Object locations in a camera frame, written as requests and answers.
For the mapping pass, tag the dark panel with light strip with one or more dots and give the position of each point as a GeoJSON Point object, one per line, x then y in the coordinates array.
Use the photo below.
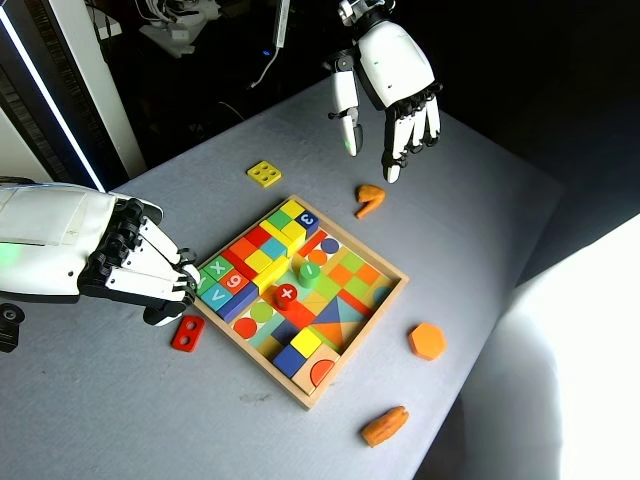
{"type": "Point", "coordinates": [45, 90]}

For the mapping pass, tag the white device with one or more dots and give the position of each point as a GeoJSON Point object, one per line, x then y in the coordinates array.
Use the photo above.
{"type": "Point", "coordinates": [170, 35]}

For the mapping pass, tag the orange hexagon block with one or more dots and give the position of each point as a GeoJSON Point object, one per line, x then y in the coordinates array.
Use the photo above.
{"type": "Point", "coordinates": [427, 341]}

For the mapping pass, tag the wooden puzzle tray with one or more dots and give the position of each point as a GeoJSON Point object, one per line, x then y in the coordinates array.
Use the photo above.
{"type": "Point", "coordinates": [300, 395]}

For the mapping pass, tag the white bar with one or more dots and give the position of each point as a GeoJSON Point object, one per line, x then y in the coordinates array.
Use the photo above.
{"type": "Point", "coordinates": [281, 22]}

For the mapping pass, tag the red two-hole block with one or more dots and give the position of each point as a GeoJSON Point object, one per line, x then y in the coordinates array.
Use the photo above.
{"type": "Point", "coordinates": [188, 334]}

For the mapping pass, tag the yellow four-hole block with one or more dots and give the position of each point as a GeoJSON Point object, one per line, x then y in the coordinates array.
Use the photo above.
{"type": "Point", "coordinates": [264, 174]}

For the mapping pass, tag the large yellow cube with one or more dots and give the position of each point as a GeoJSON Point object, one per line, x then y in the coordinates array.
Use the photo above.
{"type": "Point", "coordinates": [306, 342]}

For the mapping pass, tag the white post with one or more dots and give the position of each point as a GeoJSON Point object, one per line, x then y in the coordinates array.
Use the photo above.
{"type": "Point", "coordinates": [100, 85]}

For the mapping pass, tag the orange toy carrot piece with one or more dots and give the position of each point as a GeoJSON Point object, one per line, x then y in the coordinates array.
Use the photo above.
{"type": "Point", "coordinates": [371, 197]}

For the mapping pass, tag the large blue cube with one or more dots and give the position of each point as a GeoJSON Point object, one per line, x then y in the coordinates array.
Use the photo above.
{"type": "Point", "coordinates": [288, 361]}

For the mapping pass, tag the green minus-sign cylinder block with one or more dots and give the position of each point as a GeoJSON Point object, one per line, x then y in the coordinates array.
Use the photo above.
{"type": "Point", "coordinates": [309, 274]}

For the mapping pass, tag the grey table cloth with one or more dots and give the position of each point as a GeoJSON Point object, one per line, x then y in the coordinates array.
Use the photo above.
{"type": "Point", "coordinates": [125, 400]}

